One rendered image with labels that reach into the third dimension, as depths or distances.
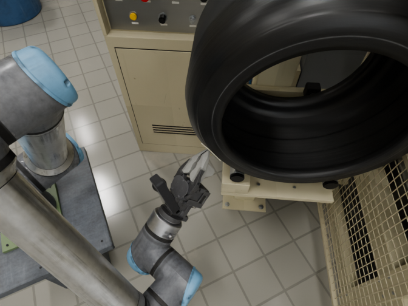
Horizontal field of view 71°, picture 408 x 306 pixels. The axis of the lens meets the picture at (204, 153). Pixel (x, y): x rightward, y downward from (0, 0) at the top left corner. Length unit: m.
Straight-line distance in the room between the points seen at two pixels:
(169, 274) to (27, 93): 0.53
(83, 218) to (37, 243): 0.65
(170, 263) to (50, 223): 0.34
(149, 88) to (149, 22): 0.35
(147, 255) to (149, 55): 0.95
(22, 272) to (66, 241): 0.66
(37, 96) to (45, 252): 0.27
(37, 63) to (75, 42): 2.67
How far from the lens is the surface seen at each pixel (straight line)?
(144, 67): 1.51
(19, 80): 0.53
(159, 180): 0.72
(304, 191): 1.02
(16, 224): 0.58
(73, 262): 0.63
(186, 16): 1.37
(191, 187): 0.74
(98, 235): 1.19
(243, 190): 0.95
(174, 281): 0.79
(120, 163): 2.06
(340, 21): 0.52
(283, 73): 1.06
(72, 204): 1.28
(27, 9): 3.72
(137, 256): 0.83
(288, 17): 0.51
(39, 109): 0.54
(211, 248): 1.73
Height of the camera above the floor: 1.66
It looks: 55 degrees down
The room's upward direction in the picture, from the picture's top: straight up
